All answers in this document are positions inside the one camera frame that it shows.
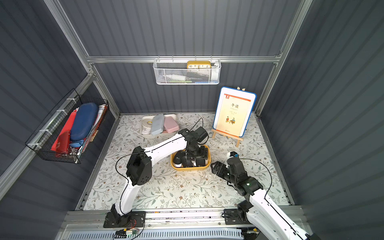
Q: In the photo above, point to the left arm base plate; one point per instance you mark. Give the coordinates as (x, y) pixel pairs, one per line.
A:
(134, 219)

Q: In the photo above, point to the grey pencil case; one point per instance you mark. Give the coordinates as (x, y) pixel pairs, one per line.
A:
(157, 124)

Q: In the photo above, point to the black wire side basket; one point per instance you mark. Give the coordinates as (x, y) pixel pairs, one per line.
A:
(42, 139)

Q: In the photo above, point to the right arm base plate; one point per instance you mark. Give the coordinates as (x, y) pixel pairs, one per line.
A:
(235, 217)

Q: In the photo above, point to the yellow clock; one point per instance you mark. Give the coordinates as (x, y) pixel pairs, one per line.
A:
(199, 64)

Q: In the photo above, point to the silver mouse row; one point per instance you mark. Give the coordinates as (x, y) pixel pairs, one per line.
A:
(177, 165)

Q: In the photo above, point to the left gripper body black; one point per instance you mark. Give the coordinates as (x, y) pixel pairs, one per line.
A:
(194, 154)

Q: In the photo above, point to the black mouse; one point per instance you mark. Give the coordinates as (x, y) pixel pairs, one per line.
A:
(179, 156)
(198, 162)

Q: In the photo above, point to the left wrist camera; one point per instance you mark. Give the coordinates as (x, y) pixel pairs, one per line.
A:
(201, 134)

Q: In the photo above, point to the pink box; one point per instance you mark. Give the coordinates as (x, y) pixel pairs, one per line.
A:
(170, 125)

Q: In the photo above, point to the white tape roll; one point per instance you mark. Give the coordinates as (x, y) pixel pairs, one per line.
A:
(146, 126)

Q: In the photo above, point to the red folder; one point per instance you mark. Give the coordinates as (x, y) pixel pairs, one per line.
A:
(61, 144)

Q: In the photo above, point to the yellow plastic storage box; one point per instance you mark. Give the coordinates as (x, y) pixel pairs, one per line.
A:
(194, 168)

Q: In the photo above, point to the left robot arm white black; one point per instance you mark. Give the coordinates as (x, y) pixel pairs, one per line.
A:
(142, 160)

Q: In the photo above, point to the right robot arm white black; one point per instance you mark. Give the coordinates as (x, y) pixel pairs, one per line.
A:
(258, 208)

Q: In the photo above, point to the blue pencil case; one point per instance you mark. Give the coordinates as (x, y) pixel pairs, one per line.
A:
(84, 121)

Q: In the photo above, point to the white tray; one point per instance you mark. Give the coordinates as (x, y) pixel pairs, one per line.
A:
(163, 134)

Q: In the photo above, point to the white wire wall basket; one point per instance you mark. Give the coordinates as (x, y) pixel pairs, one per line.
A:
(175, 72)

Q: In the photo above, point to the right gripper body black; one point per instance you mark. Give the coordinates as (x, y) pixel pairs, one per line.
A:
(220, 169)

